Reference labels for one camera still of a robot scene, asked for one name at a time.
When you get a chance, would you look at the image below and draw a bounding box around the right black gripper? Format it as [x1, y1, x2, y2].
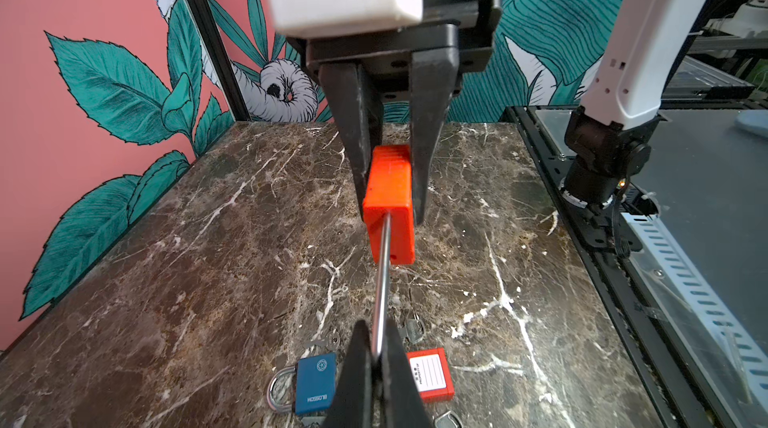
[287, 0, 502, 225]

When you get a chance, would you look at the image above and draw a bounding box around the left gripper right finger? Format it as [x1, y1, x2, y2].
[380, 319, 432, 428]

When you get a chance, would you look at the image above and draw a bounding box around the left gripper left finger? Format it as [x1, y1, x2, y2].
[322, 320, 373, 428]

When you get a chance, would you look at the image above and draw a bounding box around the red padlock shackle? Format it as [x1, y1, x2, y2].
[407, 348, 455, 403]

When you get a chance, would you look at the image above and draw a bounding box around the red padlock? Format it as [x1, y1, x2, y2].
[362, 144, 415, 361]

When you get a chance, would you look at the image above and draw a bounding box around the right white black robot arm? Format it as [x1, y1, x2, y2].
[271, 0, 705, 223]

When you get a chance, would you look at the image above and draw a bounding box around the light blue oval pad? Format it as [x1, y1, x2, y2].
[734, 110, 768, 139]

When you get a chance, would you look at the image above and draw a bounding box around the right black frame post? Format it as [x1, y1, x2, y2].
[185, 0, 251, 121]

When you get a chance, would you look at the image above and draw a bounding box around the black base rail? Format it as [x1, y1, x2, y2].
[503, 107, 712, 427]

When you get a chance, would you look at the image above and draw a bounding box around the background metal workbench frame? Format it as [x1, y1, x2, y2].
[662, 0, 767, 104]

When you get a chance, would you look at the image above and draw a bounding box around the white slotted cable duct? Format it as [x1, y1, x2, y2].
[623, 213, 767, 406]

